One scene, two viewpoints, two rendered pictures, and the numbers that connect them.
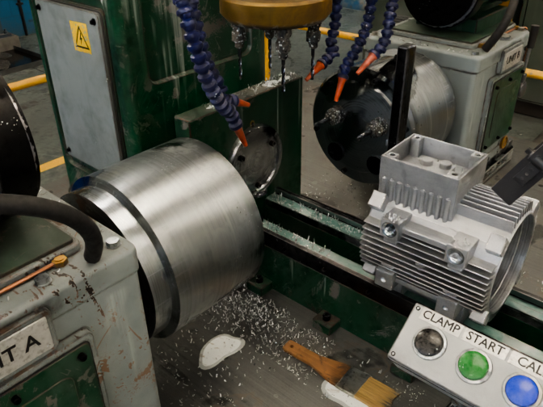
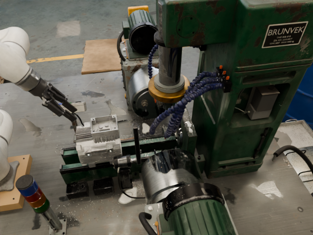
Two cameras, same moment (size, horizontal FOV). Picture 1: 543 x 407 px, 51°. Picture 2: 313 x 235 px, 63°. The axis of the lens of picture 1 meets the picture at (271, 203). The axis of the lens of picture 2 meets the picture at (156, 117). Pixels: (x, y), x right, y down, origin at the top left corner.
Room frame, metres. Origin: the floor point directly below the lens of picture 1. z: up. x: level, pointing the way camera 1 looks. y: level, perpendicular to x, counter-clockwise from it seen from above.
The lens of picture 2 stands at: (1.45, -0.72, 2.01)
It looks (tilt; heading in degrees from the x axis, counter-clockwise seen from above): 45 degrees down; 129
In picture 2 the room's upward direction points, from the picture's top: 1 degrees counter-clockwise
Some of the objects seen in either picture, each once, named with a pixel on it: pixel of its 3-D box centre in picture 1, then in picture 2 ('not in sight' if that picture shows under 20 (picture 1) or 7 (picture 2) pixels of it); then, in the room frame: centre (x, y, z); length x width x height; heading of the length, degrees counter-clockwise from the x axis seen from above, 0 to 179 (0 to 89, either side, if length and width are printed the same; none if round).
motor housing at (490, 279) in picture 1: (447, 238); (99, 142); (0.72, -0.27, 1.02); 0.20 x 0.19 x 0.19; 50
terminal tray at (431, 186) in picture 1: (431, 176); (105, 128); (0.74, -0.24, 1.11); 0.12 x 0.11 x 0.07; 50
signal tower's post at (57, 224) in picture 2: not in sight; (43, 208); (0.78, -0.64, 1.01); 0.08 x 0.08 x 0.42; 48
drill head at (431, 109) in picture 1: (390, 111); (174, 190); (1.17, -0.26, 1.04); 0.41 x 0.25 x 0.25; 138
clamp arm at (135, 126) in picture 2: (399, 117); (136, 145); (0.93, -0.23, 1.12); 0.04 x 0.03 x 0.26; 48
